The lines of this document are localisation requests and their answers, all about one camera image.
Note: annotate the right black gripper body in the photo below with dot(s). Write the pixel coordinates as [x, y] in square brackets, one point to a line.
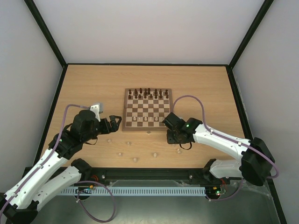
[174, 134]

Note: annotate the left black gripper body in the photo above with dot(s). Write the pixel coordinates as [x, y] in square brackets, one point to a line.
[106, 129]

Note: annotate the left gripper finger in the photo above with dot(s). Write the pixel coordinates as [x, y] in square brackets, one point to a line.
[115, 124]
[115, 118]

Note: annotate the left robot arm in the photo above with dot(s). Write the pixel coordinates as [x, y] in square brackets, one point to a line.
[22, 202]

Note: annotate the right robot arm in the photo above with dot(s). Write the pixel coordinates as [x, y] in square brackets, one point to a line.
[251, 159]

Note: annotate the wooden chess board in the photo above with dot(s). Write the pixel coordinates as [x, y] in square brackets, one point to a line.
[146, 107]

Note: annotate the left electronics board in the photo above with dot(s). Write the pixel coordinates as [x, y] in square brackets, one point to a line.
[85, 189]

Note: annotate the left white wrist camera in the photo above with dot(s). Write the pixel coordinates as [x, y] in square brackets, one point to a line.
[97, 109]

